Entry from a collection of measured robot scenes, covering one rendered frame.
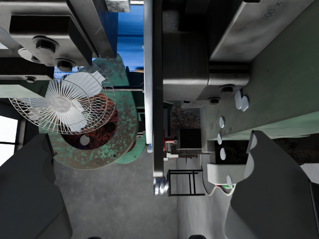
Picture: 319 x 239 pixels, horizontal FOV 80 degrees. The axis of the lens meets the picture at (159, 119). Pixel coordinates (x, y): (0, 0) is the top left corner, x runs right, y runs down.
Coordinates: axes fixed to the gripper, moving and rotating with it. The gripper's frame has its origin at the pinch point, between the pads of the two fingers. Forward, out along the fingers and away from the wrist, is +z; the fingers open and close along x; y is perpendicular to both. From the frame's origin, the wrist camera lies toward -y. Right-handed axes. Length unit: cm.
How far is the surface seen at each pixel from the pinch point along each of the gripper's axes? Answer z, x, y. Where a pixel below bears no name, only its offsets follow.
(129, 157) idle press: 250, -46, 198
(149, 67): 6.1, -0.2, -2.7
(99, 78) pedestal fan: 92, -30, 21
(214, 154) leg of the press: 28.7, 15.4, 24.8
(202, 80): 13.7, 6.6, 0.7
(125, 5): 26.3, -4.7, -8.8
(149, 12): 7.5, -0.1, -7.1
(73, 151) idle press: 118, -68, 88
